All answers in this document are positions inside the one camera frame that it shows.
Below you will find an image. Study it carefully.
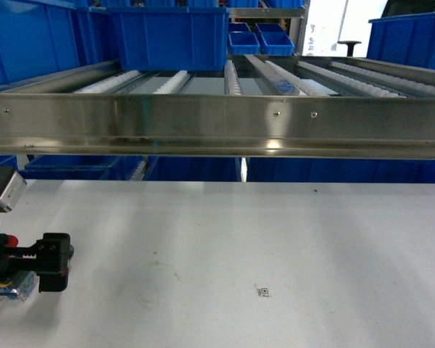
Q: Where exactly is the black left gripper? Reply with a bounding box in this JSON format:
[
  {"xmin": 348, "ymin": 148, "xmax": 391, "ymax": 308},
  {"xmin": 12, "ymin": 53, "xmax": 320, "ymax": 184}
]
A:
[{"xmin": 0, "ymin": 166, "xmax": 74, "ymax": 292}]

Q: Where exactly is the red mushroom push button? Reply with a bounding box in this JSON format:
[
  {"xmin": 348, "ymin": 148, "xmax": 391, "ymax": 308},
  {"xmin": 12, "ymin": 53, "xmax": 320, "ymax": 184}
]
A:
[{"xmin": 0, "ymin": 233, "xmax": 37, "ymax": 304}]

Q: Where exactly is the large blue bin centre shelf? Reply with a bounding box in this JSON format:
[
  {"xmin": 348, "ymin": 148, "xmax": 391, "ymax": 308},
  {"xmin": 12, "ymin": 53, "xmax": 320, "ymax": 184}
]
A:
[{"xmin": 110, "ymin": 7, "xmax": 229, "ymax": 72}]

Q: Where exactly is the large blue bin shelf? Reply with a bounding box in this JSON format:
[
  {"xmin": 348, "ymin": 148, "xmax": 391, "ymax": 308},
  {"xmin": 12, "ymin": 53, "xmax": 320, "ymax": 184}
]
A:
[
  {"xmin": 366, "ymin": 12, "xmax": 435, "ymax": 70},
  {"xmin": 110, "ymin": 7, "xmax": 229, "ymax": 72}
]

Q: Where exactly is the stainless steel roller shelf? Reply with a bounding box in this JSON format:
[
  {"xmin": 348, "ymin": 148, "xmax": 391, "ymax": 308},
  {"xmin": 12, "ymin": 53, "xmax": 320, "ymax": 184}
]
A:
[{"xmin": 0, "ymin": 55, "xmax": 435, "ymax": 160}]

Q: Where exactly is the large blue bin right shelf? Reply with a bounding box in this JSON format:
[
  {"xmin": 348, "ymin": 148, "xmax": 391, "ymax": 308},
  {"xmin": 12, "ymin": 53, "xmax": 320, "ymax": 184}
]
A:
[{"xmin": 366, "ymin": 12, "xmax": 435, "ymax": 70}]

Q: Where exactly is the small qr sticker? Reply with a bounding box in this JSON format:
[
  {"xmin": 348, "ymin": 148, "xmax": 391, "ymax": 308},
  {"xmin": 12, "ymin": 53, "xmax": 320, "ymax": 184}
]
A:
[{"xmin": 254, "ymin": 283, "xmax": 272, "ymax": 298}]

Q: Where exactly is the large blue bin far left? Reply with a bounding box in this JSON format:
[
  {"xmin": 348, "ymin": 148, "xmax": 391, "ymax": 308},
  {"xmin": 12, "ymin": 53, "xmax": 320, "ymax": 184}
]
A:
[{"xmin": 0, "ymin": 1, "xmax": 119, "ymax": 87}]

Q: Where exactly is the small blue bin back middle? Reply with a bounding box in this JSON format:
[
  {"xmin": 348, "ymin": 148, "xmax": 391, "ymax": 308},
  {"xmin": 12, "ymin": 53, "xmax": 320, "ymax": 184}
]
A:
[{"xmin": 228, "ymin": 22, "xmax": 260, "ymax": 55}]

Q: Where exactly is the small blue bin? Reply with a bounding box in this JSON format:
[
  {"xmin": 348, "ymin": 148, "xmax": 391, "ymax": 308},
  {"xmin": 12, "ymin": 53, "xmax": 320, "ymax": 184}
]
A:
[
  {"xmin": 255, "ymin": 23, "xmax": 295, "ymax": 56},
  {"xmin": 228, "ymin": 22, "xmax": 260, "ymax": 55}
]

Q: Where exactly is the small blue bin back right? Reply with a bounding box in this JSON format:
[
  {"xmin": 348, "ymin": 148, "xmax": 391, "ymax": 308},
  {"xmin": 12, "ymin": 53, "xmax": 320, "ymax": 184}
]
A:
[{"xmin": 255, "ymin": 23, "xmax": 295, "ymax": 56}]

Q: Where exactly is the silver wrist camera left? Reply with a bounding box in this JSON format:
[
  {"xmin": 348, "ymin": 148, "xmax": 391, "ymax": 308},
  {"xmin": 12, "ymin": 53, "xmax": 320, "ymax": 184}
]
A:
[{"xmin": 0, "ymin": 172, "xmax": 27, "ymax": 212}]

